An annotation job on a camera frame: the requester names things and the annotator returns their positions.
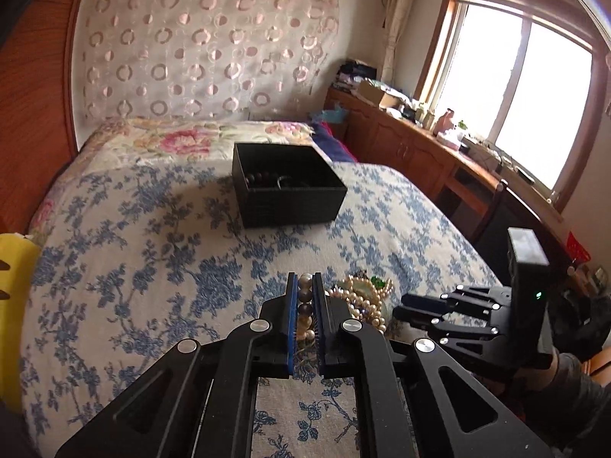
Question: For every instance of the pink floral quilt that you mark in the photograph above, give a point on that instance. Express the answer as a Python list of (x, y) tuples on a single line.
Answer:
[(181, 140)]

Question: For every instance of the blue floral bedspread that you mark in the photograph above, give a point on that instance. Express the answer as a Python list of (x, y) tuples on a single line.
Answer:
[(157, 286)]

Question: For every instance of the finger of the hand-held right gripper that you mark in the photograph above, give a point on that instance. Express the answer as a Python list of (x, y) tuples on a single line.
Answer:
[(413, 318), (427, 302)]

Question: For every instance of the red paper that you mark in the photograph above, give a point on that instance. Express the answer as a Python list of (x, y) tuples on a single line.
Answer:
[(578, 247)]

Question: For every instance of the circle pattern wall curtain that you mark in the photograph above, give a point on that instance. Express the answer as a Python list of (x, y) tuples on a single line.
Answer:
[(205, 43)]

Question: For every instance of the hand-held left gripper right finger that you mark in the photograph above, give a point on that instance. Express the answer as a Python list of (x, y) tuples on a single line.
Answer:
[(321, 329)]

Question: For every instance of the pile of clothes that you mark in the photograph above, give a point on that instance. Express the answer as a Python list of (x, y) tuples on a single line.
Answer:
[(355, 74)]

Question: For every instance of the pale window curtain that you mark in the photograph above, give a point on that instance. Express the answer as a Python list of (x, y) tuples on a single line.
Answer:
[(398, 28)]

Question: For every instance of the pink figurine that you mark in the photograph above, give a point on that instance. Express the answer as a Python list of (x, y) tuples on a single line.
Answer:
[(447, 120)]

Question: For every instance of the cardboard box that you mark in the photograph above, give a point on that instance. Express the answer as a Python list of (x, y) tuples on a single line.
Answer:
[(377, 94)]

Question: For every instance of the dark blue blanket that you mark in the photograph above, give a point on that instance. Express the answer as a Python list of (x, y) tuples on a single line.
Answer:
[(334, 145)]

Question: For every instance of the person's right hand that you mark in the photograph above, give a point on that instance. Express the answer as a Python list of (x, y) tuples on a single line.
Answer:
[(561, 369)]

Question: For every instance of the yellow plastic object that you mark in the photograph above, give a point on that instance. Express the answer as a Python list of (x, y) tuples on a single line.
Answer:
[(14, 324)]

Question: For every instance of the black jewelry box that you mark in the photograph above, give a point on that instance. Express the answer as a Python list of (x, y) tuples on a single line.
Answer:
[(286, 191)]

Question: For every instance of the teal bag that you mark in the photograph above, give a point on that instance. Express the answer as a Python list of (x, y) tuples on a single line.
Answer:
[(329, 115)]

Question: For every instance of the dark wooden chair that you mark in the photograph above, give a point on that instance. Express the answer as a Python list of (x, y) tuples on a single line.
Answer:
[(494, 214)]

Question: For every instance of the person's right forearm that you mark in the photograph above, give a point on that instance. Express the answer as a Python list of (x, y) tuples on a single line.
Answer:
[(573, 420)]

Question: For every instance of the wooden frame window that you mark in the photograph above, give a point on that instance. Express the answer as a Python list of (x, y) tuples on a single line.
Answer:
[(515, 90)]

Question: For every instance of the wooden cabinet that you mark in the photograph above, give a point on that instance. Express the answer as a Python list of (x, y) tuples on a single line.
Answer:
[(396, 138)]

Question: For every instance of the dark cloth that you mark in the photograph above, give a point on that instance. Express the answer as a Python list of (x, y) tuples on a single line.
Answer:
[(580, 317)]

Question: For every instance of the wooden wardrobe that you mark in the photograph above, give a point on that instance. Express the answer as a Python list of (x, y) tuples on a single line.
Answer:
[(33, 105)]

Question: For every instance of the white tissue box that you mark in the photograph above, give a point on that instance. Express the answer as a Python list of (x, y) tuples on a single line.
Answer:
[(449, 140)]

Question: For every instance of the mixed bead jewelry heap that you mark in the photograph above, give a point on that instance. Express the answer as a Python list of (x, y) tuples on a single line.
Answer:
[(262, 180)]

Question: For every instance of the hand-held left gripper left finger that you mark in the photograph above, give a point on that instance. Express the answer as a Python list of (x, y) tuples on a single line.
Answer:
[(291, 329)]

